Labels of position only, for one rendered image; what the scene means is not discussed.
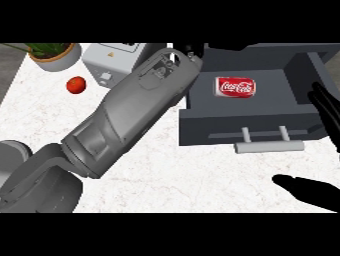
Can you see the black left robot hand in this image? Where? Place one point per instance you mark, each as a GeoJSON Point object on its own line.
{"type": "Point", "coordinates": [193, 46]}

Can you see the potted green plant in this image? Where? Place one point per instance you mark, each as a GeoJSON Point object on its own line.
{"type": "Point", "coordinates": [57, 60]}

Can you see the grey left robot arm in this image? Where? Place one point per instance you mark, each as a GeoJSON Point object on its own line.
{"type": "Point", "coordinates": [130, 106]}

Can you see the pale grey box appliance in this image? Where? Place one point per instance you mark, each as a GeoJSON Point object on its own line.
{"type": "Point", "coordinates": [110, 63]}

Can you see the red soda can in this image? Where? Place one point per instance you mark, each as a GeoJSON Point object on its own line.
{"type": "Point", "coordinates": [236, 87]}

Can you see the dark grey drawer front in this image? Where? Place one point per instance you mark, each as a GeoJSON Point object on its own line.
{"type": "Point", "coordinates": [212, 126]}

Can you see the dark grey open drawer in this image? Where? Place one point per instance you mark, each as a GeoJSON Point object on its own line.
{"type": "Point", "coordinates": [271, 100]}

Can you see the red tomato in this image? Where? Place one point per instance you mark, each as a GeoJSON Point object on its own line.
{"type": "Point", "coordinates": [76, 85]}

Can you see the dark grey cabinet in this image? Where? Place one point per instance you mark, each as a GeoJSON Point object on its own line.
{"type": "Point", "coordinates": [277, 56]}

